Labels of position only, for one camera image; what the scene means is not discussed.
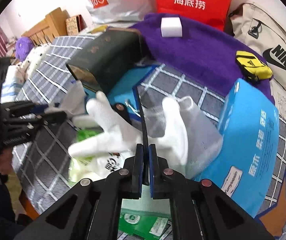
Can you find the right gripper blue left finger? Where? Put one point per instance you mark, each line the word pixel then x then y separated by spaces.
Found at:
pixel 137 171

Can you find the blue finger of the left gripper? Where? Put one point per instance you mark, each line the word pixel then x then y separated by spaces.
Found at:
pixel 39 109
pixel 52 118

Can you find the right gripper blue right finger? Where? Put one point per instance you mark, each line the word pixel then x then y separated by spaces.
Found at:
pixel 153 168

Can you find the green packet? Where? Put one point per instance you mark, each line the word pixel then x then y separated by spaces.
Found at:
pixel 145 219

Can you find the sheer organza drawstring pouch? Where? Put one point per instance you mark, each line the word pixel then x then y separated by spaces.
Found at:
pixel 204 140

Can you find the blue tissue box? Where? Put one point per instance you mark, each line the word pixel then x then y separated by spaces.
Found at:
pixel 249 125

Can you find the yellow mini bag pouch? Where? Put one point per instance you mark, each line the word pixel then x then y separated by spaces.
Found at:
pixel 252 68

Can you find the person's left hand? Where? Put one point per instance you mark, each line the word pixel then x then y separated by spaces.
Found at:
pixel 6 161

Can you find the grey checked bed cover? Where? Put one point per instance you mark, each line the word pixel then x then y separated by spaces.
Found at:
pixel 43 171

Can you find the white spotted plush toy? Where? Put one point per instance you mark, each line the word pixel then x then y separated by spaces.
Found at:
pixel 33 60

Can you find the purple plush toy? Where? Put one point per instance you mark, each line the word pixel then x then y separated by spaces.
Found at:
pixel 23 47

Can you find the wooden headboard furniture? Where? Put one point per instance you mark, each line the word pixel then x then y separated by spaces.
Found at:
pixel 52 26

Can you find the dark green box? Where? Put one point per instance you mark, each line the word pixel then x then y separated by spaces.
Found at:
pixel 104 60

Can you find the purple fleece towel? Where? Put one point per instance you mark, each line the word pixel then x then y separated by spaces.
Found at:
pixel 203 53

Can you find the white sponge block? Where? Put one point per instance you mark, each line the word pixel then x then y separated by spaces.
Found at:
pixel 171 27

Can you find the beige Nike bag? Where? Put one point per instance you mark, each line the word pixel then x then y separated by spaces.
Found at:
pixel 255 27

